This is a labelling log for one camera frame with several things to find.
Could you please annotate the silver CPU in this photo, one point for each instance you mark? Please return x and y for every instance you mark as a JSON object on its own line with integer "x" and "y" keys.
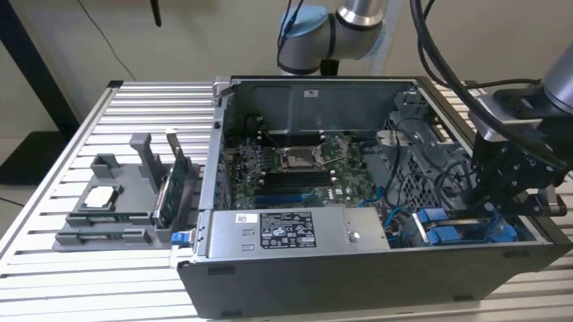
{"x": 100, "y": 197}

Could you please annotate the black flat base plate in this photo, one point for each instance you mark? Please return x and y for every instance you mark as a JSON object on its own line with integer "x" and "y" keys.
{"x": 26, "y": 157}

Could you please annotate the silver power supply with label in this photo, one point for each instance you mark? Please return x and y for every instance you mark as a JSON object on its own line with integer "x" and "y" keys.
{"x": 331, "y": 231}

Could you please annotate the CPU socket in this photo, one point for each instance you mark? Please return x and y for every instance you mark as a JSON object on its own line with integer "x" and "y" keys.
{"x": 298, "y": 157}

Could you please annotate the thin metal locking lever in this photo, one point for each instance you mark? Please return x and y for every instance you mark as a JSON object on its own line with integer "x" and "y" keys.
{"x": 272, "y": 139}

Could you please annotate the green graphics card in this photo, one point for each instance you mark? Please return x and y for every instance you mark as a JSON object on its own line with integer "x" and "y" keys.
{"x": 172, "y": 191}

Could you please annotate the green motherboard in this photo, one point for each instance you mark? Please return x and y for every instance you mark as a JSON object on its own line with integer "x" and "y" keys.
{"x": 348, "y": 181}

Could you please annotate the black RAM slot bank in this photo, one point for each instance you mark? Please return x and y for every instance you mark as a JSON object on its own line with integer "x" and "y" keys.
{"x": 291, "y": 138}
{"x": 299, "y": 178}

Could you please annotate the blue disk carrier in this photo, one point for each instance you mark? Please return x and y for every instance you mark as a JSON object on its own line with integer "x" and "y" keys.
{"x": 451, "y": 236}

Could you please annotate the black upright post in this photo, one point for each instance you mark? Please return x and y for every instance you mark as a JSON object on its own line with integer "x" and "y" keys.
{"x": 30, "y": 67}

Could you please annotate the open dark grey PC case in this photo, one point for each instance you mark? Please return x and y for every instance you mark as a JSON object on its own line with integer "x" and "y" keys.
{"x": 312, "y": 285}

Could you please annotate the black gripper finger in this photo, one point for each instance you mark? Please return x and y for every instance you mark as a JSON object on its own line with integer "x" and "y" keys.
{"x": 481, "y": 199}
{"x": 533, "y": 203}

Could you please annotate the grey parts rack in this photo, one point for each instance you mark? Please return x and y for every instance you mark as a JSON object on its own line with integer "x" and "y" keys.
{"x": 133, "y": 188}

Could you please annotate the blue expansion slot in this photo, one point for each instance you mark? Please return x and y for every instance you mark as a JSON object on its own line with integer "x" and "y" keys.
{"x": 281, "y": 200}

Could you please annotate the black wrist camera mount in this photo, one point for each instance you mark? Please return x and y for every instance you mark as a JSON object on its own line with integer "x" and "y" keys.
{"x": 521, "y": 100}

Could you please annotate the green RAM stick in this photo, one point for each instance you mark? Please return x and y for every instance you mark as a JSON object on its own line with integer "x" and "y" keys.
{"x": 104, "y": 236}
{"x": 117, "y": 218}

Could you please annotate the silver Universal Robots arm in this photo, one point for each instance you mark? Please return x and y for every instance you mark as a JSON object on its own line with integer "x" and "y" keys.
{"x": 352, "y": 30}

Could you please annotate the perforated metal disk bay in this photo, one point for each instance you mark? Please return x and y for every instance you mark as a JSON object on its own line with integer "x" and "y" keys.
{"x": 415, "y": 151}

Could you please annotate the blue case latch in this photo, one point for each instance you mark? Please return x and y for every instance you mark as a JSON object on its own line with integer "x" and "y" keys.
{"x": 177, "y": 239}

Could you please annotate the hard disk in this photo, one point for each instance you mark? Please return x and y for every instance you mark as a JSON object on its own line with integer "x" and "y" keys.
{"x": 431, "y": 216}

